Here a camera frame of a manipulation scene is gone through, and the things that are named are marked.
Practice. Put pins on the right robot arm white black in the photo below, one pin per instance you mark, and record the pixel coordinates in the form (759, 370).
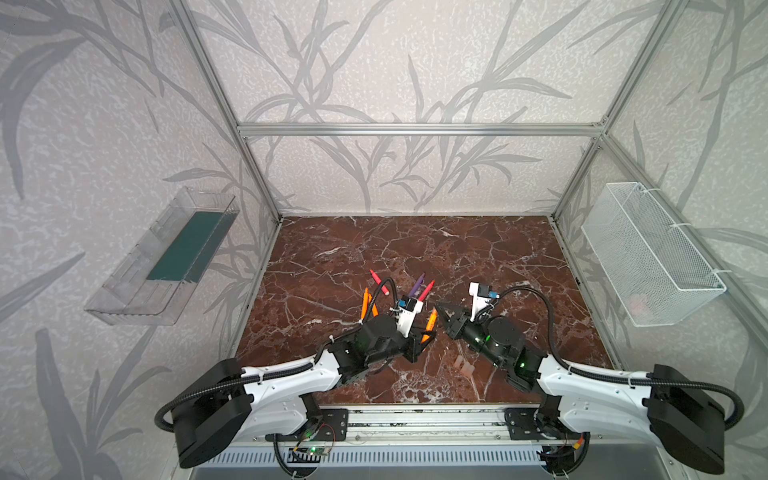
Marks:
(688, 419)

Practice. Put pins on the white wire mesh basket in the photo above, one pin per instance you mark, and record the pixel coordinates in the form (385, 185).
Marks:
(658, 274)

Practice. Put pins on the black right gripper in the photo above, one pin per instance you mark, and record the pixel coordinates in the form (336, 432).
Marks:
(460, 324)

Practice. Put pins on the pink red marker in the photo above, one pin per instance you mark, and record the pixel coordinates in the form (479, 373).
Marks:
(422, 297)

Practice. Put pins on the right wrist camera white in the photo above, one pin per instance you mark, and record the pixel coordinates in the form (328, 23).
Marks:
(483, 301)

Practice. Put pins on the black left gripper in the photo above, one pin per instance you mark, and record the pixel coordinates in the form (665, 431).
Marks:
(411, 341)

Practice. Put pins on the purple marker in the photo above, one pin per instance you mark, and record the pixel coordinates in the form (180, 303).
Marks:
(415, 289)

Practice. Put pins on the aluminium frame corner post left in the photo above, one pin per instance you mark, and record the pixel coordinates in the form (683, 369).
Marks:
(186, 24)

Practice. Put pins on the aluminium frame corner post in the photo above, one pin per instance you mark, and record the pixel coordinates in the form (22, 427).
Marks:
(186, 24)
(663, 26)

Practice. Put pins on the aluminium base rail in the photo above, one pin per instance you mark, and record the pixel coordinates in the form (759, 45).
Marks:
(412, 435)

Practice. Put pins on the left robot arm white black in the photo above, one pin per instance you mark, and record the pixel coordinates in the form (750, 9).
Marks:
(229, 401)

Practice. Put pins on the green circuit board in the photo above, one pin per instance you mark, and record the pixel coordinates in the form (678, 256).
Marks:
(311, 453)

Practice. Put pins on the orange highlighter marker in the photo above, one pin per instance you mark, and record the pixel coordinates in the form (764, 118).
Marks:
(430, 326)

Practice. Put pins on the aluminium frame corner post right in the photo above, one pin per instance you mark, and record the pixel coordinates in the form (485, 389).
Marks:
(663, 26)

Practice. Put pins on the clear plastic wall bin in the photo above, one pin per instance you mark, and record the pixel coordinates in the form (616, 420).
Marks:
(153, 284)

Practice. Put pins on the aluminium frame horizontal bar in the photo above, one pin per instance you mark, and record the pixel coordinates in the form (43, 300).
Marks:
(252, 130)

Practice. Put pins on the pink marker far left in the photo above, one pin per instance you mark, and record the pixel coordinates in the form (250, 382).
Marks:
(380, 283)

